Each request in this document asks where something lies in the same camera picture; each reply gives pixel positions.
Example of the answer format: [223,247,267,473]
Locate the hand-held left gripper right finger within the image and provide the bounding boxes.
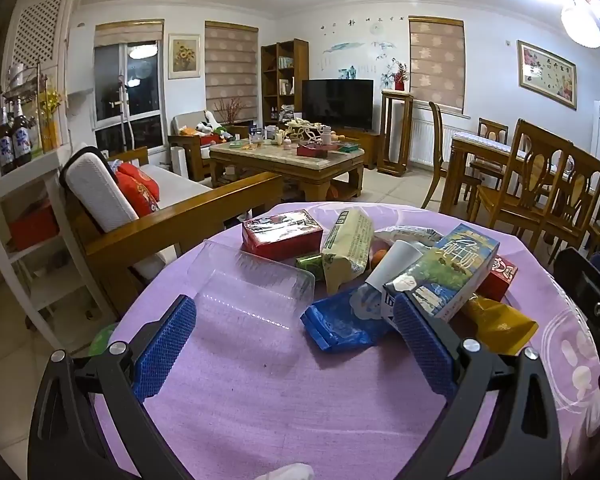
[392,292,566,480]

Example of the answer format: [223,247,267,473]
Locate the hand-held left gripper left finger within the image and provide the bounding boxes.
[27,295,198,480]

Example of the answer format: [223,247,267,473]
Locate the yellow foil packet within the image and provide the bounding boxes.
[460,292,539,361]

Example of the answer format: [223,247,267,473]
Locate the blue foil packet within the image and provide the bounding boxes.
[300,282,397,353]

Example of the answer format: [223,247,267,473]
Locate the small red white box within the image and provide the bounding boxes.
[477,255,518,303]

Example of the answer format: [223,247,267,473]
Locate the blue green drink carton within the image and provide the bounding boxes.
[382,223,501,323]

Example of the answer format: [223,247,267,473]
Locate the white paper cup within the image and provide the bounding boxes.
[365,240,423,291]

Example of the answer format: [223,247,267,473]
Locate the clear plastic tray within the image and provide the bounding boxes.
[187,239,317,333]

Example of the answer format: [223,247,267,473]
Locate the white plastic bag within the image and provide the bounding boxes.
[374,225,443,251]

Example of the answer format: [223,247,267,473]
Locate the cream green wrapper bag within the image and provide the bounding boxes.
[321,209,376,295]

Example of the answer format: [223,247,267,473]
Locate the green packet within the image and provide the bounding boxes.
[295,254,326,282]

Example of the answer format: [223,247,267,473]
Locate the red printed box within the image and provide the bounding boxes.
[241,210,325,262]

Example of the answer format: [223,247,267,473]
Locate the wooden sofa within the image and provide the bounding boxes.
[60,145,286,311]

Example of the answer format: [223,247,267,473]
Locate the white shelf unit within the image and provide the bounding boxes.
[0,150,116,341]

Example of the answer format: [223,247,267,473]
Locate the red cushion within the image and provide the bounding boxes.
[115,174,157,218]
[122,162,161,201]

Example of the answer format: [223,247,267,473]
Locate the white tissue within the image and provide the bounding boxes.
[257,462,315,480]

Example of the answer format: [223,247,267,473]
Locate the white sofa back cushion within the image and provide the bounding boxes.
[62,152,141,233]

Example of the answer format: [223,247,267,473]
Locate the wooden dining table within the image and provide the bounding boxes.
[439,131,573,221]

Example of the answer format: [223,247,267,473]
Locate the red storage box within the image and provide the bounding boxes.
[7,200,61,252]

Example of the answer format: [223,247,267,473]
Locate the framed floral picture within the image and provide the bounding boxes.
[517,40,579,110]

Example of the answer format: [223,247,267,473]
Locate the wooden armchair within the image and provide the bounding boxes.
[168,110,251,182]

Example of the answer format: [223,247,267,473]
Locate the wooden television stand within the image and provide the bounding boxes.
[330,129,382,169]

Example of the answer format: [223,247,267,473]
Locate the tall wooden plant stand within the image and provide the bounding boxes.
[381,89,415,176]

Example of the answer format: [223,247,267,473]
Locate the wooden coffee table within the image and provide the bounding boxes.
[208,136,366,202]

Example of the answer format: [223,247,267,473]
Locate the red tray box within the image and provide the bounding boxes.
[296,142,340,157]

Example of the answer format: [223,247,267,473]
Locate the round ceiling lamp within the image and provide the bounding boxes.
[560,0,600,50]

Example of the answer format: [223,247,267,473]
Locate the pale wooden model ornament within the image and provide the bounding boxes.
[284,117,332,144]

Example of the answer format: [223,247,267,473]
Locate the glass bottle blue label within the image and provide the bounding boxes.
[0,105,17,177]
[11,100,34,167]

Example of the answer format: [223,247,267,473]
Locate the black television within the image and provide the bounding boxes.
[301,79,375,132]

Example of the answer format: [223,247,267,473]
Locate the balcony glass door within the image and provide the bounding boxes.
[93,42,164,153]

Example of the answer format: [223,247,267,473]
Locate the beige patterned window blind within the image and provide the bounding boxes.
[408,16,466,114]
[204,21,259,124]

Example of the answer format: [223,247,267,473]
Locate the yellow flowers in vase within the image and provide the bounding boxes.
[36,89,64,153]

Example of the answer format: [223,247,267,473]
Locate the red vase with flowers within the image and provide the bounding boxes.
[392,61,411,92]

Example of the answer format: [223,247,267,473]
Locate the wooden bookshelf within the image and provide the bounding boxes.
[261,38,310,123]

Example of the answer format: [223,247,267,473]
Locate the sunflower painting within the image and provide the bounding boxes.
[168,34,201,80]

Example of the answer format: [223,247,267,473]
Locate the beige roller blind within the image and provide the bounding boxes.
[94,19,165,47]

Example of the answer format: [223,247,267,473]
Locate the white lattice cabinet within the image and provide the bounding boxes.
[0,0,78,111]

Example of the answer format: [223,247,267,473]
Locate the white wall radiator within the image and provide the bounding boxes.
[411,119,462,167]

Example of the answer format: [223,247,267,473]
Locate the metal wire rack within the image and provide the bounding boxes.
[0,59,47,107]

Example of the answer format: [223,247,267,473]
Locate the blue wall decal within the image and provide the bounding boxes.
[320,10,400,80]

